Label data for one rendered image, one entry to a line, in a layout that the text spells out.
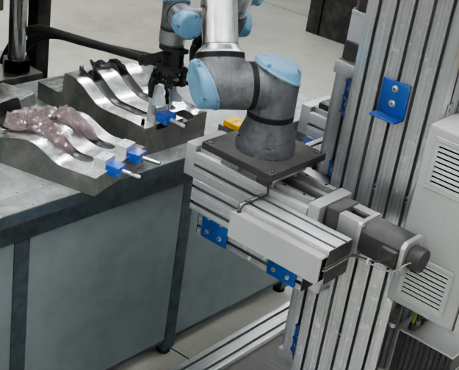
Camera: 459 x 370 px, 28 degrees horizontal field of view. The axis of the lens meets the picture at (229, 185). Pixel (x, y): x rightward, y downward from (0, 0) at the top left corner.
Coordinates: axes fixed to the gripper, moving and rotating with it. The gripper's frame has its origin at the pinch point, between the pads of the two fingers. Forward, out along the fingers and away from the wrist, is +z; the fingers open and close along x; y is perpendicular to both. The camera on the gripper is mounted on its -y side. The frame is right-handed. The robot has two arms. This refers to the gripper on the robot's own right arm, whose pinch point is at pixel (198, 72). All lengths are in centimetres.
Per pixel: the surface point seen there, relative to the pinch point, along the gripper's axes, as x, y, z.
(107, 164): -58, 23, 8
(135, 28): 219, -257, 94
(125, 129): -36.0, 5.9, 9.5
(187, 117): -15.7, 11.6, 7.8
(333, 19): 338, -177, 79
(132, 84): -17.7, -11.5, 4.7
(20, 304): -79, 16, 48
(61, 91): -35.0, -25.3, 8.7
